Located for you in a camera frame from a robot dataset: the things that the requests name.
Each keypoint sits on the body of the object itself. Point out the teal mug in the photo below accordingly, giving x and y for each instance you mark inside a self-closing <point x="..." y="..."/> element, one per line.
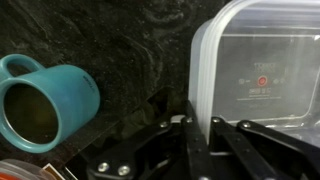
<point x="43" y="106"/>

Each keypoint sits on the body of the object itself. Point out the clear rectangular plastic container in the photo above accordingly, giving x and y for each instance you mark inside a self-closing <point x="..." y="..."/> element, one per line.
<point x="263" y="63"/>

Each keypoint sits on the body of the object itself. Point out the red plate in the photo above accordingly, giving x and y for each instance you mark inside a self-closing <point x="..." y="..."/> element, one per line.
<point x="18" y="170"/>

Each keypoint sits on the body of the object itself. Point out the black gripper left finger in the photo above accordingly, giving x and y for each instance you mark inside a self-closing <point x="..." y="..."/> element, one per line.
<point x="166" y="150"/>

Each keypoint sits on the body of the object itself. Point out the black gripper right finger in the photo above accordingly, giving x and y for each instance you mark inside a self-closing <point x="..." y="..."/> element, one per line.
<point x="263" y="150"/>

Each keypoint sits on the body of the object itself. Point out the black induction cooktop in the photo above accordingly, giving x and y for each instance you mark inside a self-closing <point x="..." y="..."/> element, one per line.
<point x="140" y="116"/>

